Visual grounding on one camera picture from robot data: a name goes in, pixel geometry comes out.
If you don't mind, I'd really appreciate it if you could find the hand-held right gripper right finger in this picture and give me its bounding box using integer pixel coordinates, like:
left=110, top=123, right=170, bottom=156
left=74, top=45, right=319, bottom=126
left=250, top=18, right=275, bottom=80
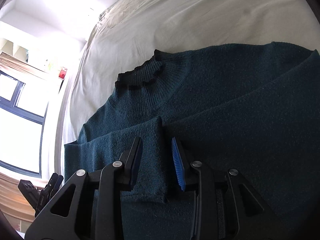
left=171, top=137, right=288, bottom=240

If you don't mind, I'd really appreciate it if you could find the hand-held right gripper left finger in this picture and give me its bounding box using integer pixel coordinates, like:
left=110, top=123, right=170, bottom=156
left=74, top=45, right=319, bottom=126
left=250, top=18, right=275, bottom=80
left=25, top=137, right=143, bottom=240

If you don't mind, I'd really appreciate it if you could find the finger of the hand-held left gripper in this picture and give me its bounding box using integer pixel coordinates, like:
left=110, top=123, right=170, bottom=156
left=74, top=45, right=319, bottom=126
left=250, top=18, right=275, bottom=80
left=44, top=173, right=58, bottom=193
left=49, top=175, right=64, bottom=202

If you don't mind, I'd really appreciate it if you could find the dark teal knit sweater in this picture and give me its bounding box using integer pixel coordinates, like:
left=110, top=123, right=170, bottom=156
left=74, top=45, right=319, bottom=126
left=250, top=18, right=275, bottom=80
left=64, top=41, right=320, bottom=240

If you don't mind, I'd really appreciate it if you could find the brown curtain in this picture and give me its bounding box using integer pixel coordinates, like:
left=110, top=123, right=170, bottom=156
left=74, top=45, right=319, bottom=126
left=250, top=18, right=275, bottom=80
left=0, top=172, right=49, bottom=220
left=0, top=52, right=68, bottom=81

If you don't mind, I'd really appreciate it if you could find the dark framed window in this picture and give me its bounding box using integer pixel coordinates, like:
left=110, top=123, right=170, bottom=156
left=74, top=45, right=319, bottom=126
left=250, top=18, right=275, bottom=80
left=0, top=70, right=50, bottom=178

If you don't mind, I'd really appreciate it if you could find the bed with beige sheet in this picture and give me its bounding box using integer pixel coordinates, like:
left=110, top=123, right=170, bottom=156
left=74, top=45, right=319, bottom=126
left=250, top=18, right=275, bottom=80
left=56, top=0, right=320, bottom=180

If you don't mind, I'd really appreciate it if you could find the white wall shelf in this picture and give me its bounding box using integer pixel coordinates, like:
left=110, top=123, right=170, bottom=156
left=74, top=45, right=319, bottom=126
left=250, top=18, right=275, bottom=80
left=0, top=37, right=33, bottom=63

